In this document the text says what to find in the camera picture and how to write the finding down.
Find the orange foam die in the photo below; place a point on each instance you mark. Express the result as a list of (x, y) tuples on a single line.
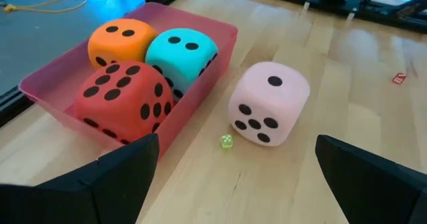
[(116, 44)]

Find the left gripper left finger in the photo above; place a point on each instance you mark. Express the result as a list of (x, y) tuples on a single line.
[(133, 177)]

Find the small lime green die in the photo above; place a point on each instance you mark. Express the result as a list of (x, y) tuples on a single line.
[(227, 141)]

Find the teal foam die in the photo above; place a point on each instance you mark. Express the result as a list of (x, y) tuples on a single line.
[(180, 57)]

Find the small red die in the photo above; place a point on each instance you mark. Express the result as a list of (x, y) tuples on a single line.
[(399, 78)]

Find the pink foam die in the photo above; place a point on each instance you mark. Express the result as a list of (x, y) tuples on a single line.
[(267, 97)]

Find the pink plastic bin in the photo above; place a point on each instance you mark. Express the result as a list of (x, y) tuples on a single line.
[(50, 87)]

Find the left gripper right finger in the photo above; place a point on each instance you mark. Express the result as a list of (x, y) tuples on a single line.
[(367, 190)]

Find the red foam die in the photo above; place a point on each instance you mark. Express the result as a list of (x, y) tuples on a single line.
[(123, 110)]

